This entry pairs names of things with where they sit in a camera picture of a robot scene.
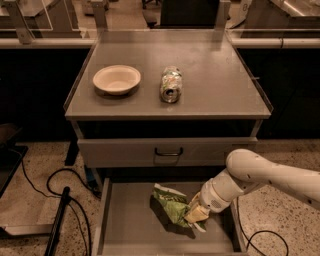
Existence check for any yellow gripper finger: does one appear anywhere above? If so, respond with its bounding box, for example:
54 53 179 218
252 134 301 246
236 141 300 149
184 205 210 223
189 192 200 207

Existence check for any black device left edge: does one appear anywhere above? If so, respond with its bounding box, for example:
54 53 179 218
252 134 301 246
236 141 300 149
0 123 28 197

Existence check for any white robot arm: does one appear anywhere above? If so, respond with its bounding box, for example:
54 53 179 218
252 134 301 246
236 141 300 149
184 149 320 224

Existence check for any white paper bowl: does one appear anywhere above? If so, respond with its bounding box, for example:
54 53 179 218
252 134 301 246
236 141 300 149
93 65 141 95

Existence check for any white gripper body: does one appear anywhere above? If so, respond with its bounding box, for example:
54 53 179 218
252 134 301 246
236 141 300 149
199 169 245 213

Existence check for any black cable right floor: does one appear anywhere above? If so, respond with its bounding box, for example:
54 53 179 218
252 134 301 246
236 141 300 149
235 196 290 256

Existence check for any open middle drawer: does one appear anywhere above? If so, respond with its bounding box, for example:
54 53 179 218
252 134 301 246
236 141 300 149
92 179 249 256

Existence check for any black cable floor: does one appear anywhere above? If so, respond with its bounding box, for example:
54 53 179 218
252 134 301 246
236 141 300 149
9 148 103 256
235 196 290 256

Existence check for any crushed soda can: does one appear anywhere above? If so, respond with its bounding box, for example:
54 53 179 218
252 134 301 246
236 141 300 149
160 66 182 103

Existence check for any black cable left floor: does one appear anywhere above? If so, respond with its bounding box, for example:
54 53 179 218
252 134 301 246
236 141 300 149
9 148 103 256

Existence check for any black drawer handle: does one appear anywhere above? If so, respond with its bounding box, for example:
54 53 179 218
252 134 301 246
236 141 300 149
154 147 184 157

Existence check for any grey metal drawer cabinet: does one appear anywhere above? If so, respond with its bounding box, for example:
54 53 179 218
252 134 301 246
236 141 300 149
63 29 274 256

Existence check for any closed top drawer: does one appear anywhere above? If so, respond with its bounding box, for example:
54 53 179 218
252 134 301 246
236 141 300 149
78 137 258 168

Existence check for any white horizontal rail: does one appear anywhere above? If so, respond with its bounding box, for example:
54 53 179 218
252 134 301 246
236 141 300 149
0 38 320 49

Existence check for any black bar on floor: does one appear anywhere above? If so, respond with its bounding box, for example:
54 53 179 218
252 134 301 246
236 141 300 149
45 187 70 256

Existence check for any green jalapeno chip bag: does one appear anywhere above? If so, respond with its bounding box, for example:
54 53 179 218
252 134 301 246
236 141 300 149
152 183 207 233

